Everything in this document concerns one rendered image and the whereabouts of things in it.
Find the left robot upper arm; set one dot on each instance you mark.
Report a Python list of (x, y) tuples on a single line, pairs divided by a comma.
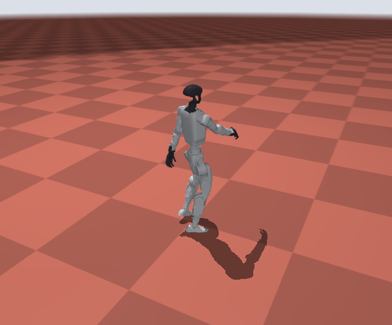
[(178, 127)]

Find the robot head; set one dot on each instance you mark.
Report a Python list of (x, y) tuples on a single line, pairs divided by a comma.
[(192, 91)]

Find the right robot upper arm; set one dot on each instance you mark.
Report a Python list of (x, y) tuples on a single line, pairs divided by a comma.
[(206, 120)]

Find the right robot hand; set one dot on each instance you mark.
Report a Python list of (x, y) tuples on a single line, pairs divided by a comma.
[(235, 133)]

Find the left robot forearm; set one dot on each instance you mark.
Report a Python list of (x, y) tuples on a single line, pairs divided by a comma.
[(175, 140)]

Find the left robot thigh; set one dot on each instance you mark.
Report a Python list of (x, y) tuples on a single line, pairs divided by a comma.
[(194, 181)]

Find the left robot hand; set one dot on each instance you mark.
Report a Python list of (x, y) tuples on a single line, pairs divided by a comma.
[(170, 157)]

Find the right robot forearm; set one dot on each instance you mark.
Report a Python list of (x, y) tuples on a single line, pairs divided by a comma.
[(225, 131)]

